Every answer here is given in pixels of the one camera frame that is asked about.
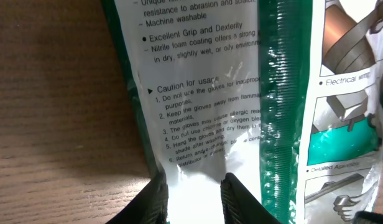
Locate green white snack bag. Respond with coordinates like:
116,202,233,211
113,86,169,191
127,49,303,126
102,0,383,223

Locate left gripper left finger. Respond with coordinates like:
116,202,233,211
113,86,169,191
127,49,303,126
106,172,168,224

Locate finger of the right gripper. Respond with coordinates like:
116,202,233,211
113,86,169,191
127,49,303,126
353,211,383,224

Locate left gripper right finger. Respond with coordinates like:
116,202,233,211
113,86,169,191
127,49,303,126
220,172,280,224

